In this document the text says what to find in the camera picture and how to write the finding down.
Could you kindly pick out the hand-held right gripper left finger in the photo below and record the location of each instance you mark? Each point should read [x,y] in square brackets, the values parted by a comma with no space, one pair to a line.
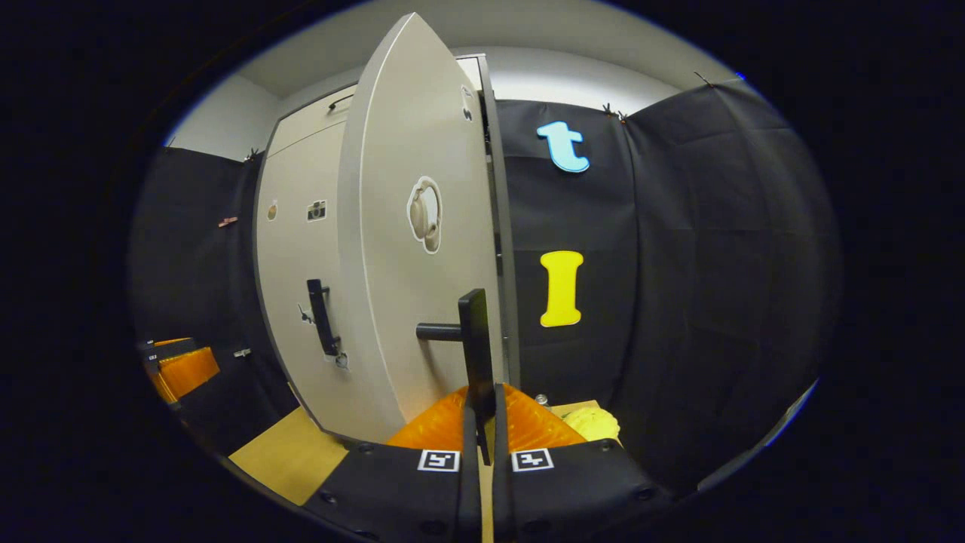
[469,490]

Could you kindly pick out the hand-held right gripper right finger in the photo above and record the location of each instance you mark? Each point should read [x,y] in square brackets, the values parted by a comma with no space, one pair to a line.
[503,490]

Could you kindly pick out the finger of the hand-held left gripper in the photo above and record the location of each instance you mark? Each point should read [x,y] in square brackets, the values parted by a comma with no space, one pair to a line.
[173,353]
[188,373]

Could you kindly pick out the camera sticker shoe cabinet door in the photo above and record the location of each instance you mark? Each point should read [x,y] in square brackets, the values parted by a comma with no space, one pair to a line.
[294,249]

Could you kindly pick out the beige double-door shoe cabinet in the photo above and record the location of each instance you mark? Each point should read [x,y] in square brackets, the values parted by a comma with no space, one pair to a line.
[507,226]

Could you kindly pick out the headphone sticker shoe cabinet door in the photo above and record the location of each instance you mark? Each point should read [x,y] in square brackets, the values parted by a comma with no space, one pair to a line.
[399,151]

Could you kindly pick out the beige cabinet drawer front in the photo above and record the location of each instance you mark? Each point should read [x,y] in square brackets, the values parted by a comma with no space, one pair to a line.
[309,124]

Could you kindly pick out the yellow crumpled object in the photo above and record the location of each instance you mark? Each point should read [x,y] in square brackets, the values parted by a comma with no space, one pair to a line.
[593,424]

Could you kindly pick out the black backdrop cloth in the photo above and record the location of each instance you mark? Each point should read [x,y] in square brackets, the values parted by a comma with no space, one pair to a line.
[716,264]

